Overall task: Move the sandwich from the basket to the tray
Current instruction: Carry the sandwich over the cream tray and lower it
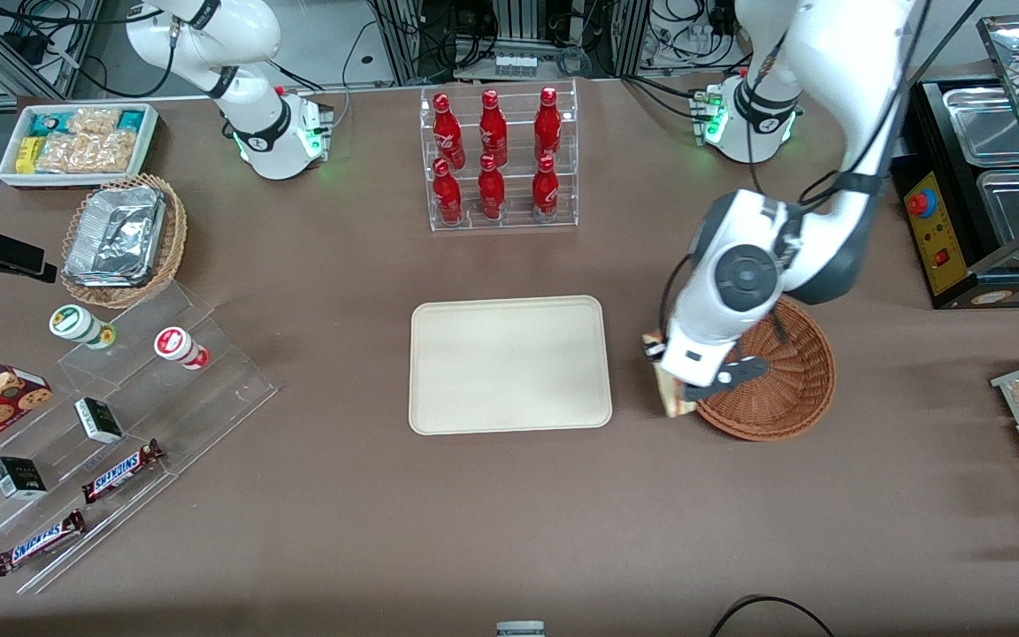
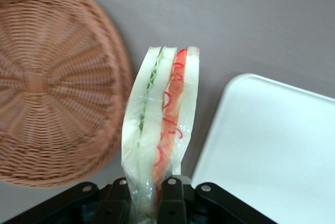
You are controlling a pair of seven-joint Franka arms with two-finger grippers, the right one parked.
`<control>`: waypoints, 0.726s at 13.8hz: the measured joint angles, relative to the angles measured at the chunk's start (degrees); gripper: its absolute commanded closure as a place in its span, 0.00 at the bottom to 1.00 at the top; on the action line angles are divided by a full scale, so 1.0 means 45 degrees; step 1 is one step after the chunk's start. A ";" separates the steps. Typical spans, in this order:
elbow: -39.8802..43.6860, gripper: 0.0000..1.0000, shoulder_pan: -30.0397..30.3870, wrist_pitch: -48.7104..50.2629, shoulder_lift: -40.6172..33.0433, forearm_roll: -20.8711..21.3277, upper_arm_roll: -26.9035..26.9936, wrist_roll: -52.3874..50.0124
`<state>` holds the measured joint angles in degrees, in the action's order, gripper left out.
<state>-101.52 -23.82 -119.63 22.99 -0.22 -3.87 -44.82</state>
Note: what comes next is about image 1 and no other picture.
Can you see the triangular sandwich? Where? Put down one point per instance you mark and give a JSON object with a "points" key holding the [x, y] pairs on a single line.
{"points": [[676, 402]]}

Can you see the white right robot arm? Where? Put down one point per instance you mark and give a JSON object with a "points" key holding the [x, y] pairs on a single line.
{"points": [[253, 53]]}

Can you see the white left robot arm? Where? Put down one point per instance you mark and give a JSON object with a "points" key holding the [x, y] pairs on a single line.
{"points": [[828, 53]]}

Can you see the brown round wicker basket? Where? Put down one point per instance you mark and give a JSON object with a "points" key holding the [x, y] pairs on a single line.
{"points": [[792, 389]]}

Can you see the cream plastic tray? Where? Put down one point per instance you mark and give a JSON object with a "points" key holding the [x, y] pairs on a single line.
{"points": [[509, 364]]}

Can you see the light oval wicker basket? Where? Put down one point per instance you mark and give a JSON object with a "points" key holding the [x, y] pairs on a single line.
{"points": [[175, 230]]}

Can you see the aluminium foil tray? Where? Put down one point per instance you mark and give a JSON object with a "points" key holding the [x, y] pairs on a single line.
{"points": [[116, 234]]}

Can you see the clear acrylic bottle rack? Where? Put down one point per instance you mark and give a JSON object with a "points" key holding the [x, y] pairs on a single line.
{"points": [[518, 221]]}

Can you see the red cola bottle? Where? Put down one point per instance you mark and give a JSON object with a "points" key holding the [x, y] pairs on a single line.
{"points": [[493, 128], [448, 133], [547, 124], [448, 196], [545, 193], [491, 193]]}

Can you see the black food warmer yellow panel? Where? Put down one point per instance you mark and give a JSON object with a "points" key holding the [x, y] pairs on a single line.
{"points": [[938, 239]]}

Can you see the small grey block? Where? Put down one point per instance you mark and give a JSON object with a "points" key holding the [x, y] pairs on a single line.
{"points": [[520, 629]]}

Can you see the clear acrylic stepped stand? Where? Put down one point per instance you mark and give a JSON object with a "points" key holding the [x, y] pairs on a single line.
{"points": [[209, 389]]}

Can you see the red cap drink bottle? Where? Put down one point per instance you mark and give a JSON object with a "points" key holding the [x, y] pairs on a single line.
{"points": [[178, 345]]}

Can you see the Snickers bar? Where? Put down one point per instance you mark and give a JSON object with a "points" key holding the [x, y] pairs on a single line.
{"points": [[120, 471], [39, 542]]}

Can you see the small black box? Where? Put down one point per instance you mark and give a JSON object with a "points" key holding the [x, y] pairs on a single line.
{"points": [[99, 420], [19, 478]]}

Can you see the teal snack pack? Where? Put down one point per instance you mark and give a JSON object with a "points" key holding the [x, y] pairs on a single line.
{"points": [[132, 120], [51, 124]]}

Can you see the green cap drink bottle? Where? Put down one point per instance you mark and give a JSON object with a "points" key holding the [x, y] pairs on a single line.
{"points": [[76, 324]]}

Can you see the clear cracker bag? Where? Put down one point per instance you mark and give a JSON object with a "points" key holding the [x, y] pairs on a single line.
{"points": [[94, 120], [85, 152]]}

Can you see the yellow snack pack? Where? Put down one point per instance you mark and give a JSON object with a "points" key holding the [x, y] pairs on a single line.
{"points": [[28, 155]]}

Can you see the white snack bin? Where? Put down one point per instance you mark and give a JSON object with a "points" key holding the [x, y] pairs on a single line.
{"points": [[10, 177]]}

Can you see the grey wrist camera black mount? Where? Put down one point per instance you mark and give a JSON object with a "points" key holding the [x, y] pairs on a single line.
{"points": [[722, 379]]}

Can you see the aluminium frame rack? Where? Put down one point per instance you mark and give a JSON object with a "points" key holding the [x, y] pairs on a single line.
{"points": [[509, 26]]}

